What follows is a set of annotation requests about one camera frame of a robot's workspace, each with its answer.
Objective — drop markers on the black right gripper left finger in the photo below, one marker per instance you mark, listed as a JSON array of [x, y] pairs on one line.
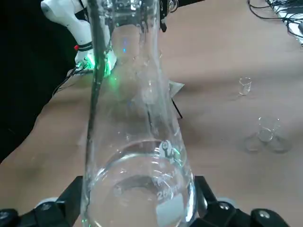
[[64, 205]]

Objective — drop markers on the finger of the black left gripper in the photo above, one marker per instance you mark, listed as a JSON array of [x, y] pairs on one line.
[[163, 23]]

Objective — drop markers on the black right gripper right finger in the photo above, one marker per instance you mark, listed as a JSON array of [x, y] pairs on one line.
[[208, 203]]

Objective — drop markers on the glass conical flask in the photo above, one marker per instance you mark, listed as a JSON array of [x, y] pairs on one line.
[[142, 201]]

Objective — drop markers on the tripod stand with white mesh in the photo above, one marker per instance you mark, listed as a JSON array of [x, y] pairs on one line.
[[176, 88]]

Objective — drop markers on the small glass beaker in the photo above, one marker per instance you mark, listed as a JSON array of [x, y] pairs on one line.
[[268, 128], [245, 86]]

